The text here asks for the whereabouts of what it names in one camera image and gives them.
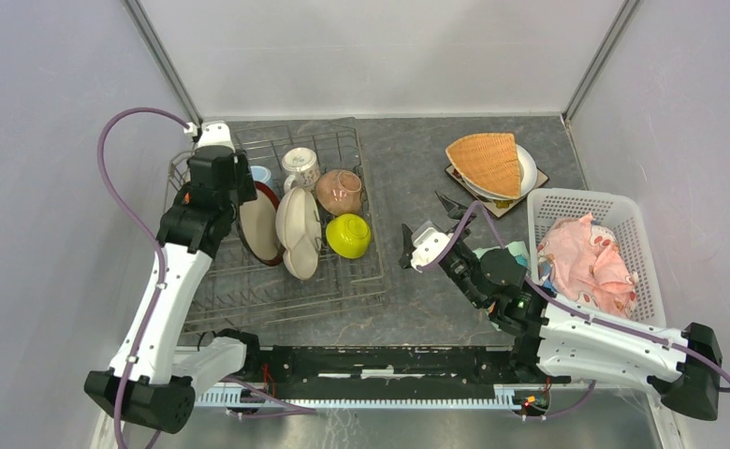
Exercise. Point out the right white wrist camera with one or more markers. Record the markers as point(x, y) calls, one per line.
point(428, 242)

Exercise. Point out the light blue mug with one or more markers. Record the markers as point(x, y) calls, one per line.
point(263, 175)

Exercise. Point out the pink patterned cloth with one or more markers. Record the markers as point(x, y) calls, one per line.
point(580, 260)

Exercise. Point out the red-rimmed beige plate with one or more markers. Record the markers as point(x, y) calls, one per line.
point(256, 226)

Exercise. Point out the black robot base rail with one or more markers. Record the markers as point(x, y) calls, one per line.
point(316, 377)

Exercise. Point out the square floral plate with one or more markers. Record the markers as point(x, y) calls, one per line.
point(497, 207)

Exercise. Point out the white plastic basket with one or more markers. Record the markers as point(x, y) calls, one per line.
point(622, 216)

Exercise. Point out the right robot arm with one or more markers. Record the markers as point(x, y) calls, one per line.
point(558, 337)

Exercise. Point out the plain white plate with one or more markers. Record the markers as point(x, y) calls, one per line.
point(528, 177)

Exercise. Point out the white floral mug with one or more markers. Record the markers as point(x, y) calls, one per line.
point(301, 168)

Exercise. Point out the green cartoon cloth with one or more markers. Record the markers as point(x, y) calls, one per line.
point(517, 248)

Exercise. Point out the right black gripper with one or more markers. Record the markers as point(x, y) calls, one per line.
point(404, 262)

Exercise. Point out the beige brown-rimmed bowl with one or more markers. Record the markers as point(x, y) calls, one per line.
point(339, 192)

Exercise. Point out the cream divided plate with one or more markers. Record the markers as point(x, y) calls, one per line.
point(298, 227)

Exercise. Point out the lime green bowl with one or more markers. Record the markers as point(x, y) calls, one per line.
point(349, 235)

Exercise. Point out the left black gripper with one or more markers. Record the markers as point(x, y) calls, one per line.
point(247, 191)

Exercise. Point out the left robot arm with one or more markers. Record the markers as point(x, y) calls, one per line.
point(144, 384)

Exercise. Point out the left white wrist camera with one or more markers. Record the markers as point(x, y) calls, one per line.
point(210, 134)

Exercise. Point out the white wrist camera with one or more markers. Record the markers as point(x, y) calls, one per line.
point(428, 242)
point(210, 134)

